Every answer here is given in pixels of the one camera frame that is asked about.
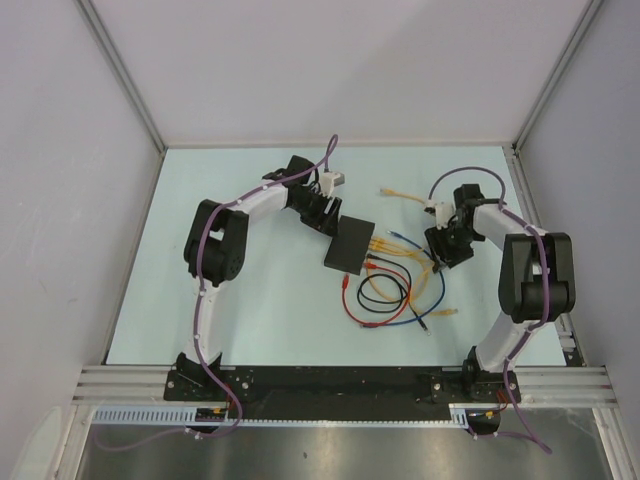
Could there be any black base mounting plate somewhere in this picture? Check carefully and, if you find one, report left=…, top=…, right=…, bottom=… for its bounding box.
left=164, top=359, right=521, bottom=422

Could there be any red ethernet cable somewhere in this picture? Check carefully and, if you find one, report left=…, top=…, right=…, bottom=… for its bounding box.
left=340, top=263, right=416, bottom=329

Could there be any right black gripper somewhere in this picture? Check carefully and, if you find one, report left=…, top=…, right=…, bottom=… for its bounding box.
left=424, top=221, right=481, bottom=273

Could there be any aluminium corner post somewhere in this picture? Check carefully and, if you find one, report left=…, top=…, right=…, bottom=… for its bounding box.
left=74, top=0, right=167, bottom=157
left=511, top=0, right=607, bottom=155

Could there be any blue ethernet cable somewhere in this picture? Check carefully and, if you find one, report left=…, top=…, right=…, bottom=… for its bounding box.
left=360, top=229, right=447, bottom=329

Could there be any aluminium left corner post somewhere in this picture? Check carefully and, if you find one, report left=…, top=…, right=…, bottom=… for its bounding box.
left=74, top=0, right=167, bottom=157

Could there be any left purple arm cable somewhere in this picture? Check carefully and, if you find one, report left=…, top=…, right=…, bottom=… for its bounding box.
left=93, top=134, right=339, bottom=451

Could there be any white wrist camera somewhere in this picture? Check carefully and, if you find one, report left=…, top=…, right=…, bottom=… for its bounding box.
left=424, top=199, right=455, bottom=230
left=318, top=171, right=345, bottom=197

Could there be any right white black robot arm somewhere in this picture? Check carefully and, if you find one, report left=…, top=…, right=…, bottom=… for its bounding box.
left=424, top=184, right=576, bottom=403

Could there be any black network switch box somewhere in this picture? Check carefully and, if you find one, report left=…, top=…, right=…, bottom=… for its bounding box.
left=323, top=215, right=375, bottom=275

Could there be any aluminium right frame rail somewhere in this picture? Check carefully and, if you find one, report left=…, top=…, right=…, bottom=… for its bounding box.
left=502, top=145, right=585, bottom=367

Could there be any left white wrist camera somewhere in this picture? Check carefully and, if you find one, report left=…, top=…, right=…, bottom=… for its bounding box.
left=318, top=171, right=345, bottom=197

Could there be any grey slotted cable duct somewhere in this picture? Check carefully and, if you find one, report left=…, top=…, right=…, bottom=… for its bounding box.
left=93, top=405, right=469, bottom=429

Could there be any long yellow ethernet cable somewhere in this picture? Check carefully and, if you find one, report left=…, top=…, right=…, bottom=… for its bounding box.
left=369, top=186, right=460, bottom=319

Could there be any aluminium right corner post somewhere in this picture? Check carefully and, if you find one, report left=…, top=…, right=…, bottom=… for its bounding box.
left=511, top=0, right=607, bottom=155

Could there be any aluminium front frame rail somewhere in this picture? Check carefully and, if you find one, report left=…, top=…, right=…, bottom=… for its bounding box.
left=73, top=365, right=618, bottom=408

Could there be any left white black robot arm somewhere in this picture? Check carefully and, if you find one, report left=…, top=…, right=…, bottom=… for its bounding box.
left=164, top=155, right=344, bottom=401

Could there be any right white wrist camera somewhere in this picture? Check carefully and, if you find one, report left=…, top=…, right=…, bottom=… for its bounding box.
left=424, top=199, right=455, bottom=230

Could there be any short yellow ethernet cable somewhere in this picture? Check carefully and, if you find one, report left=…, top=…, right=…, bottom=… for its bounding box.
left=367, top=239, right=441, bottom=306

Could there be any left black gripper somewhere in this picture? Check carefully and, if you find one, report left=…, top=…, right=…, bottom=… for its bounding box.
left=289, top=187, right=341, bottom=239

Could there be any aluminium frame rail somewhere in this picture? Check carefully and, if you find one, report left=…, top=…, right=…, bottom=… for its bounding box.
left=502, top=145, right=585, bottom=367
left=73, top=365, right=618, bottom=408

